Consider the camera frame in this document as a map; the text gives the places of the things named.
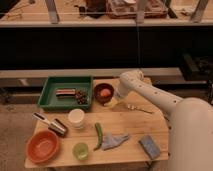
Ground orange plastic bowl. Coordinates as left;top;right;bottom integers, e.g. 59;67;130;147
26;130;60;163

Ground orange fruit in bowl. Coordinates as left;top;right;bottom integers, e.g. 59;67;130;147
100;89;111;97

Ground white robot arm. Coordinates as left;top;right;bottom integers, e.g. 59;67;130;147
113;70;213;171

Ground green plastic tray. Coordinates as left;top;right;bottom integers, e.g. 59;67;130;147
38;76;93;110

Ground blue sponge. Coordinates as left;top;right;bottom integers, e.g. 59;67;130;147
139;135;161;160

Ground metal fork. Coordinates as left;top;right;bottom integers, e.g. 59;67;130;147
127;104;153;114

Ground green translucent cup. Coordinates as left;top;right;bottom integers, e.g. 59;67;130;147
72;142;89;160

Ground black and silver tool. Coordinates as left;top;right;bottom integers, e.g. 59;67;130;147
33;112;68;137

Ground white paper cup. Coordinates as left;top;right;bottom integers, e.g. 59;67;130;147
68;109;85;129

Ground grey crumpled cloth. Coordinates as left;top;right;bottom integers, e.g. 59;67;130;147
101;134;130;150

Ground green chili pepper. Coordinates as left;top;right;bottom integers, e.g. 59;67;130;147
94;123;103;151

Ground yellow banana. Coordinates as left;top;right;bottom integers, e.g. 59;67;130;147
104;99;118;108

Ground dark grape bunch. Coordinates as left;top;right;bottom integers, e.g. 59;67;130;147
75;90;87;105

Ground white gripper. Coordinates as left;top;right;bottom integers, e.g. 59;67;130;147
109;85;128;108

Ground striped bar in tray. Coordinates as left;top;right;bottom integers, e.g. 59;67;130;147
56;89;76;98

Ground dark red bowl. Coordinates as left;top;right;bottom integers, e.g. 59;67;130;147
94;83;114;104

